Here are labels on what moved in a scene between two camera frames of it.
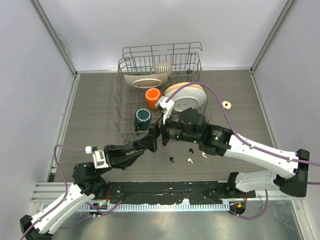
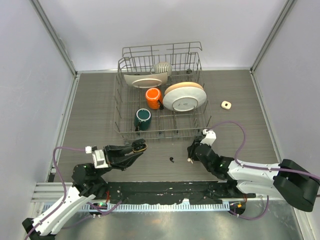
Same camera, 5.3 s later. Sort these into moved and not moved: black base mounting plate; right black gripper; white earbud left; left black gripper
Moved: right black gripper
Not moved: left black gripper; white earbud left; black base mounting plate
